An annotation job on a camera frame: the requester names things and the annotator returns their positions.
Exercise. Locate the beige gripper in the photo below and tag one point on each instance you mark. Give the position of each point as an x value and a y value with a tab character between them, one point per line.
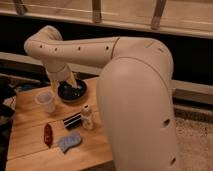
62	75

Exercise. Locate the white ceramic cup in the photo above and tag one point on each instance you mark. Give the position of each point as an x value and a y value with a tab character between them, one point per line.
46	100

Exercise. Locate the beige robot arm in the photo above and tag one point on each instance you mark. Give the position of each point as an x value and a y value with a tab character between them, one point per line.
134	93

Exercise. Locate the dark blue bowl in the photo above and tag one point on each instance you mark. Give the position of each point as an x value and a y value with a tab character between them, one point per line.
68	93

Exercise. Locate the black white striped box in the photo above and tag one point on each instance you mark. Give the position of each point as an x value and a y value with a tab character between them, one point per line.
72	121

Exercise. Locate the white small bottle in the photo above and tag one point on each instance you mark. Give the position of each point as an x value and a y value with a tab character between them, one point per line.
87	117

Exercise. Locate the red oblong object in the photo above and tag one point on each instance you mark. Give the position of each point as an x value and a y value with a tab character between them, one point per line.
48	135

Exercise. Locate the wooden table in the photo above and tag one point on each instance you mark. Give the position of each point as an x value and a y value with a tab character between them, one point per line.
27	150

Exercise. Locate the blue sponge cloth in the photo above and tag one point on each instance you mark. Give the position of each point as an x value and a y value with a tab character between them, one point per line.
67	142

